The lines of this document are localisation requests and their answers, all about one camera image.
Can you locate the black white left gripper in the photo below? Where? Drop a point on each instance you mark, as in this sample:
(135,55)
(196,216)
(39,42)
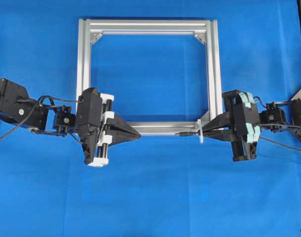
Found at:
(94,112)

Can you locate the blue table mat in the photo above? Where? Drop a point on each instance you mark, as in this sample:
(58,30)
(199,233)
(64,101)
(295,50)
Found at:
(157,186)

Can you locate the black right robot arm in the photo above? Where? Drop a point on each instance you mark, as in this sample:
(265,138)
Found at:
(276,117)

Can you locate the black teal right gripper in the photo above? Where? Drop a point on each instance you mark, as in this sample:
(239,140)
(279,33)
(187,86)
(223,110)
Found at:
(242,119)

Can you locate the silver aluminium extrusion frame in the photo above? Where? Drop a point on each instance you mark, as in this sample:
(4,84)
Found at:
(164,74)

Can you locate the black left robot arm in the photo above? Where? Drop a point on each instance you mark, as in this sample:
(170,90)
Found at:
(40,116)

